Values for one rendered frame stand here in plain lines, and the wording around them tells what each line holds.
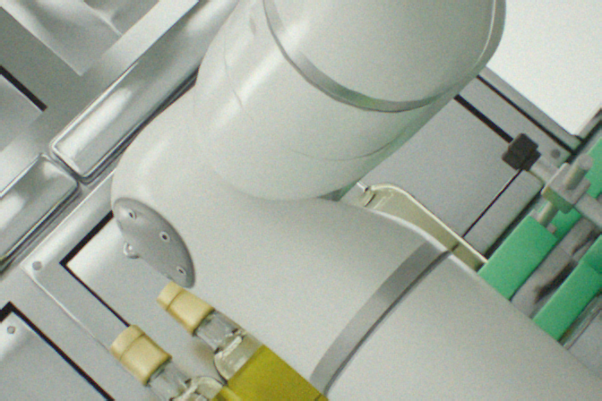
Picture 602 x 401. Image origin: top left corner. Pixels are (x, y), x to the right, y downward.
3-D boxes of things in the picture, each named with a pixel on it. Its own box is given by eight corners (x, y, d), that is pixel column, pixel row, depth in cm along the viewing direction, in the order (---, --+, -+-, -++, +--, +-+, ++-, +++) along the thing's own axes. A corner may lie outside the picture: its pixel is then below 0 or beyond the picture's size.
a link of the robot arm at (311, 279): (298, 433, 60) (79, 233, 63) (451, 272, 66) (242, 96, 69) (336, 365, 51) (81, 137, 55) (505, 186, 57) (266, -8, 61)
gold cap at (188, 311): (220, 311, 103) (184, 279, 104) (219, 302, 99) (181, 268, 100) (193, 341, 102) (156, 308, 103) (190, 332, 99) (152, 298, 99)
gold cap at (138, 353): (166, 372, 102) (129, 339, 103) (177, 350, 99) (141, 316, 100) (140, 394, 99) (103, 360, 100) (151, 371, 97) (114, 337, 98)
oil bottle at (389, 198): (555, 338, 104) (375, 187, 108) (571, 324, 99) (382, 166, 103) (517, 385, 102) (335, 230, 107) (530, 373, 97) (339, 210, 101)
